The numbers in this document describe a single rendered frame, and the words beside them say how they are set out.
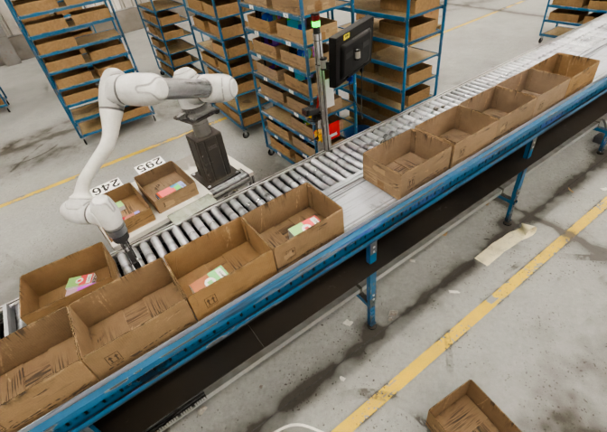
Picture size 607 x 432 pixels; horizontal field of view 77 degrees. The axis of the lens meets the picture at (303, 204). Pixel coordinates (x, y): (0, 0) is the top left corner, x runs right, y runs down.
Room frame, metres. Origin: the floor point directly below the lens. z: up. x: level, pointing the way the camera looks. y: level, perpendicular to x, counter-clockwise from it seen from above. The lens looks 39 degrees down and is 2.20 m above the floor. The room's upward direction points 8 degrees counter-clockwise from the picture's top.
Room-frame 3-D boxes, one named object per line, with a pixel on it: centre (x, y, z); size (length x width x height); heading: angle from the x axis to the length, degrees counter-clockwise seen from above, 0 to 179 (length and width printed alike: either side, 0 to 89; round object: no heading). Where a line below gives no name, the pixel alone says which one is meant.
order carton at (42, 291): (1.30, 1.18, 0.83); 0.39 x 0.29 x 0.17; 116
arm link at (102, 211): (1.40, 0.90, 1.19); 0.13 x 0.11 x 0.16; 71
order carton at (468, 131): (1.96, -0.97, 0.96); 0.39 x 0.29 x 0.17; 120
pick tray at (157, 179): (2.13, 0.89, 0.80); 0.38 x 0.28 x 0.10; 34
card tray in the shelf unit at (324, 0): (3.12, -0.21, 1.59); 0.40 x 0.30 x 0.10; 30
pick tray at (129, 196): (1.93, 1.14, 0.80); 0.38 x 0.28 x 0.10; 34
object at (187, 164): (2.17, 0.89, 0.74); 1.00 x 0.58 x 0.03; 125
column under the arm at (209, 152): (2.26, 0.58, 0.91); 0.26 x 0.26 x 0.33; 35
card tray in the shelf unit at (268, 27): (3.53, 0.02, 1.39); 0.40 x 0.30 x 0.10; 28
